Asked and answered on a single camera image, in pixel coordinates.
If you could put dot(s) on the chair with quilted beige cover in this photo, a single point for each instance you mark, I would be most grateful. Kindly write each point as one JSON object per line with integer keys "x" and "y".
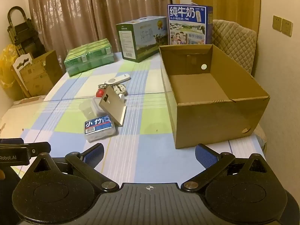
{"x": 236, "y": 42}

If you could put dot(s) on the clear plastic cup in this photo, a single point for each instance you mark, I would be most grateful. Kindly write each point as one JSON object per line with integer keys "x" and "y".
{"x": 88, "y": 109}

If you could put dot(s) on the yellow plastic bag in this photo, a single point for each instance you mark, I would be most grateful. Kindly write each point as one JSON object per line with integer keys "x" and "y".
{"x": 5, "y": 68}

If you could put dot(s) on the green drink carton pack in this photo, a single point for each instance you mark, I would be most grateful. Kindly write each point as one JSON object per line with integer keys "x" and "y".
{"x": 89, "y": 56}

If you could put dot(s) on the blue milk carton box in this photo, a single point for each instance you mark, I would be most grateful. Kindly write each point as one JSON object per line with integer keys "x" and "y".
{"x": 185, "y": 25}

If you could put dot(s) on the wooden door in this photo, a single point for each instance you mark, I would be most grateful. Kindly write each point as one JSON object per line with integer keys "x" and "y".
{"x": 222, "y": 0}

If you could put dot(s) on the plaid tablecloth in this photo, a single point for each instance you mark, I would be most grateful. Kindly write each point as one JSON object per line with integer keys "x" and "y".
{"x": 145, "y": 121}

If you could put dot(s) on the green and white milk carton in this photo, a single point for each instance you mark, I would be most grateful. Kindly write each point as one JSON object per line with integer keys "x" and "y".
{"x": 145, "y": 39}

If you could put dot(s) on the white remote control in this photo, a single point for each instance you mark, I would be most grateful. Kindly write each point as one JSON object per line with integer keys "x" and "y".
{"x": 118, "y": 78}

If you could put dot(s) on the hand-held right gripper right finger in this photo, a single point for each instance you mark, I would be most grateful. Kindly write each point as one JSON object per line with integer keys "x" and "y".
{"x": 206, "y": 155}

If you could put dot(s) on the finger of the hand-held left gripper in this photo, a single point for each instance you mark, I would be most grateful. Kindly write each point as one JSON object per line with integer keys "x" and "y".
{"x": 38, "y": 148}

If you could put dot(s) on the red round object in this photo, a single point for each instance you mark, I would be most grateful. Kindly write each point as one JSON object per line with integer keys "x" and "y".
{"x": 100, "y": 93}

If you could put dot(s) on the blue-labelled clear plastic box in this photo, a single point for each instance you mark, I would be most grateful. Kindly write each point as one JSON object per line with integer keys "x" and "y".
{"x": 99, "y": 127}

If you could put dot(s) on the small brown cardboard box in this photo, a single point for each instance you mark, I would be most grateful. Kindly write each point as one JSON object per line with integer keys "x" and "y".
{"x": 39, "y": 75}

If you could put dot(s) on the black folding cart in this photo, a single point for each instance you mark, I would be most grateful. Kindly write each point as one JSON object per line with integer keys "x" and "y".
{"x": 23, "y": 35}

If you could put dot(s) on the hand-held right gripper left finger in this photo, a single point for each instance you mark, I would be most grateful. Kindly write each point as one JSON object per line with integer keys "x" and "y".
{"x": 95, "y": 154}

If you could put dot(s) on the white carved board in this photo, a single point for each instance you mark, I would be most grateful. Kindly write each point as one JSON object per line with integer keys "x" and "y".
{"x": 22, "y": 62}

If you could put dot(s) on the white power adapter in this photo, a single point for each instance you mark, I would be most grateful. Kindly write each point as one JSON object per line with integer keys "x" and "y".
{"x": 119, "y": 89}

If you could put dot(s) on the brown curtain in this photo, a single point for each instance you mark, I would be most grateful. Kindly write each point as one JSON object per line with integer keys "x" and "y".
{"x": 93, "y": 11}

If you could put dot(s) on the beige wall socket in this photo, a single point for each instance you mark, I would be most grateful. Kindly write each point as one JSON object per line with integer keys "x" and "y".
{"x": 287, "y": 27}
{"x": 277, "y": 23}

